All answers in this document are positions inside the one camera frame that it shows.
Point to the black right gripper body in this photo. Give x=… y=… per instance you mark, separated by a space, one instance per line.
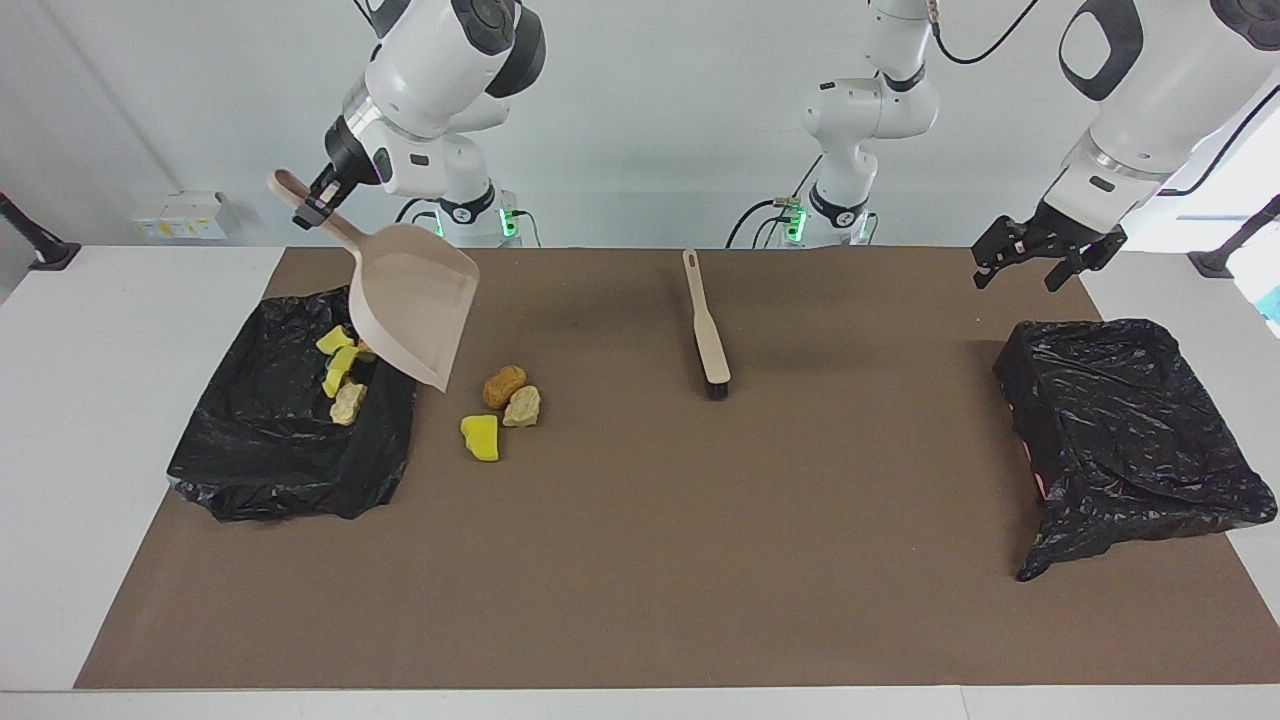
x=350 y=155

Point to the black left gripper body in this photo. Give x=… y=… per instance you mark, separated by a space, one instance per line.
x=1065 y=225

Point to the beige brush black bristles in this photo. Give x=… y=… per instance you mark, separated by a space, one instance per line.
x=708 y=340

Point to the black bag bin pink rim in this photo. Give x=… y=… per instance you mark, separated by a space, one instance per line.
x=1120 y=430

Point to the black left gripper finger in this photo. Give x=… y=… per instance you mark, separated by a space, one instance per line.
x=1095 y=252
x=1000 y=245

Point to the teal object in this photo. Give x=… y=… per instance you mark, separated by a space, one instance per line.
x=1272 y=305

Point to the yellow sponge piece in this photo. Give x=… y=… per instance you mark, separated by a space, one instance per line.
x=335 y=341
x=481 y=438

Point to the brown table mat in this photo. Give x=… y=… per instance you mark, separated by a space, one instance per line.
x=640 y=640

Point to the pale dumpling toy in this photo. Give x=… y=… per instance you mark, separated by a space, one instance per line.
x=348 y=404
x=523 y=407

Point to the brown bread roll toy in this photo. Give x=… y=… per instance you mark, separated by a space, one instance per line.
x=503 y=386

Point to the black trash bag bin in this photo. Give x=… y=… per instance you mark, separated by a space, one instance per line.
x=280 y=450

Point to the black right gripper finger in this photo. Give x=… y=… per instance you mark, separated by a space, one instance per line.
x=320 y=200

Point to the black clamp stand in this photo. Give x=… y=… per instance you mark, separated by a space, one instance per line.
x=50 y=255
x=1215 y=264

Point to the beige plastic dustpan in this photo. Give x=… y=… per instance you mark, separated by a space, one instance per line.
x=410 y=300

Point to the yellow sponge green backing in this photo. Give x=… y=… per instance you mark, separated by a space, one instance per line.
x=338 y=372

